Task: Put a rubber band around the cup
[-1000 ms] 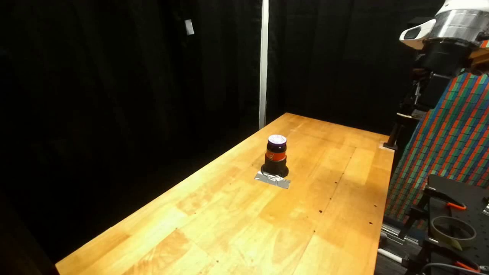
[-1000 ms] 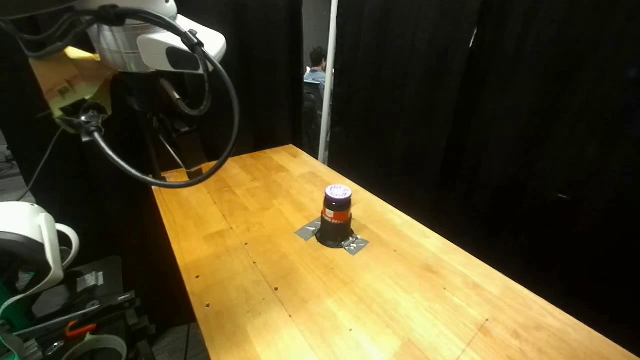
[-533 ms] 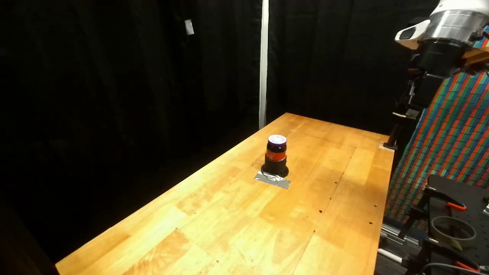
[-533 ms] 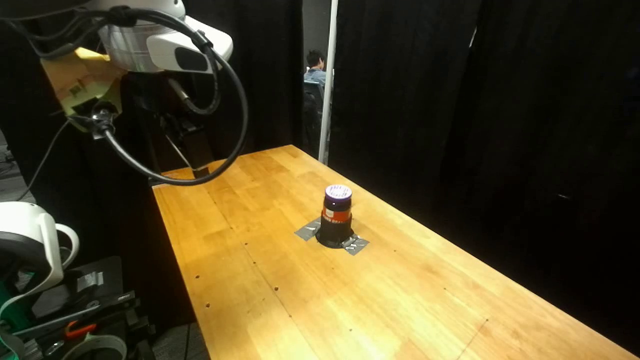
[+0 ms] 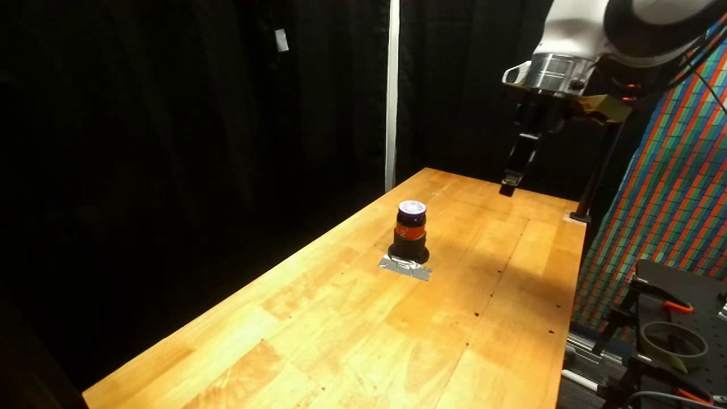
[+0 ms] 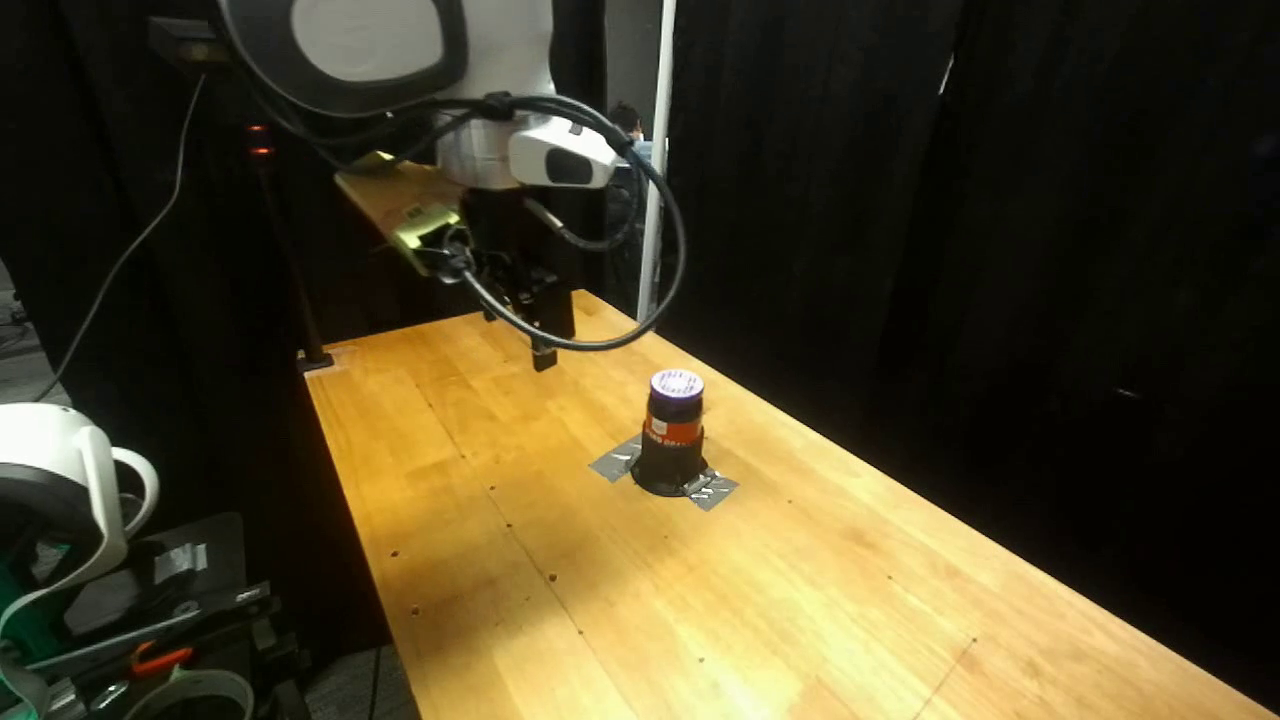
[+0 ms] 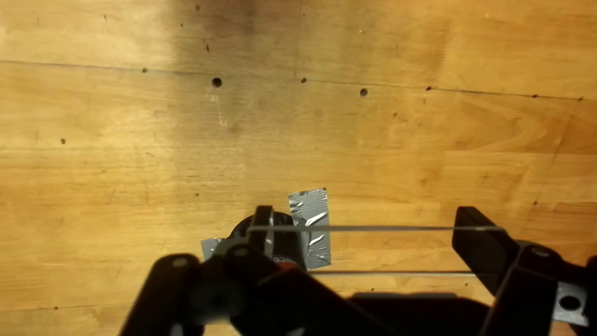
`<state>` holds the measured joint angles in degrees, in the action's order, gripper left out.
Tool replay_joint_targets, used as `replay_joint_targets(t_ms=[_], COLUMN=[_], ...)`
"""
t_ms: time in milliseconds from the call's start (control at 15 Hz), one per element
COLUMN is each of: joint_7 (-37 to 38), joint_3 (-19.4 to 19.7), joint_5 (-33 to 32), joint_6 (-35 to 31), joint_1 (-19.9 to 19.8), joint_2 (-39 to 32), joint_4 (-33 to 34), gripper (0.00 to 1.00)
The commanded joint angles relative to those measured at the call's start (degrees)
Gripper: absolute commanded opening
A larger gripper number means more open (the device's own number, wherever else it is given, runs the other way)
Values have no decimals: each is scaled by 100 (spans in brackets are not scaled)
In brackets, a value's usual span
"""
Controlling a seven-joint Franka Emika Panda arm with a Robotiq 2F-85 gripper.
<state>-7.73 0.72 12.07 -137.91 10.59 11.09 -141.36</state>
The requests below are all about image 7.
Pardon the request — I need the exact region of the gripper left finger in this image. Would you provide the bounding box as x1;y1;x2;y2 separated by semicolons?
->
119;205;388;336

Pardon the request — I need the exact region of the black cup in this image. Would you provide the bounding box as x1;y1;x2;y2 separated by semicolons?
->
228;211;309;272

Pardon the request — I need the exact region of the grey rubber band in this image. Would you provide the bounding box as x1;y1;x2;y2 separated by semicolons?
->
246;224;509;277

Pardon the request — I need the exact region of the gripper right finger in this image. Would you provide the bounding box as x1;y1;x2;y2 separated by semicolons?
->
451;206;597;336

